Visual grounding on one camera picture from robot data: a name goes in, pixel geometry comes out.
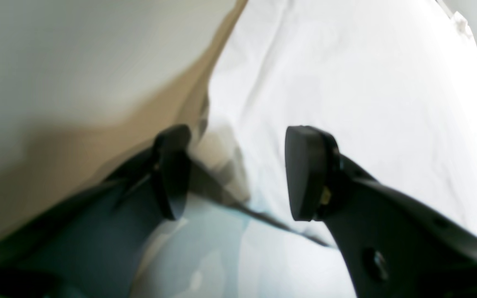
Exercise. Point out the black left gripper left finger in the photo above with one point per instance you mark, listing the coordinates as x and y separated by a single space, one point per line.
90 245

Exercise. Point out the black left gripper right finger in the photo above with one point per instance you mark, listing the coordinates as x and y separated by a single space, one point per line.
393 245

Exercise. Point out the white T-shirt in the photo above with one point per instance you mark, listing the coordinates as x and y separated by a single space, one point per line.
394 81

